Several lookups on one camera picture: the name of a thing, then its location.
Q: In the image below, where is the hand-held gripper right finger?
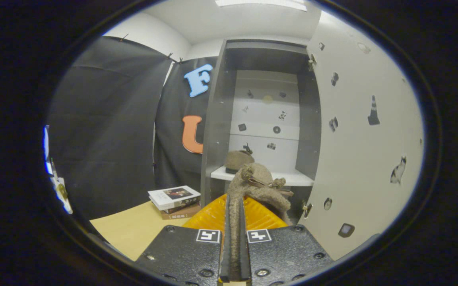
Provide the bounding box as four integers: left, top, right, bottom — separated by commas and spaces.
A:
239, 197, 335, 286

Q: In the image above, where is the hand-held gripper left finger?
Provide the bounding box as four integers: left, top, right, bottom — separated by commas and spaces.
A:
136, 194, 229, 286

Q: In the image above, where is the brown fuzzy shoe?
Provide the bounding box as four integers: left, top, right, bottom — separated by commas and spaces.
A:
226, 162, 294, 278
224, 150, 255, 174

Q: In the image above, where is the light grey shoe cabinet door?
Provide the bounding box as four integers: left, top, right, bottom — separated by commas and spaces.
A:
297, 11, 424, 261

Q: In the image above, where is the grey shoe cabinet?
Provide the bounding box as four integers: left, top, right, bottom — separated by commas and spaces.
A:
200, 39, 322, 223

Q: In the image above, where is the brown book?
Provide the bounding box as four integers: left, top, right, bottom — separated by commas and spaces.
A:
161, 205, 202, 220

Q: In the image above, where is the dark book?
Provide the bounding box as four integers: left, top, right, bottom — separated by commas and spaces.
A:
161, 202, 201, 214

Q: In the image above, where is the white book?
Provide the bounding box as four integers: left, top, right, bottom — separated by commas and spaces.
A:
148, 186, 201, 210

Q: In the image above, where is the white equipment clutter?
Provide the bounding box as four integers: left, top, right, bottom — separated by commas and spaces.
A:
50, 175, 73, 215

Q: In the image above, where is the black backdrop cloth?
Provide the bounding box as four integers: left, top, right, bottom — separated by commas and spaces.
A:
48, 37, 217, 221

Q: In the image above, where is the blue lit screen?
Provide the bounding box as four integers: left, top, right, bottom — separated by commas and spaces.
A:
43, 125, 52, 175

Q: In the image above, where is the large ceiling light panel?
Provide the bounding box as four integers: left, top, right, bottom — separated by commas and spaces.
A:
215, 0, 307, 12

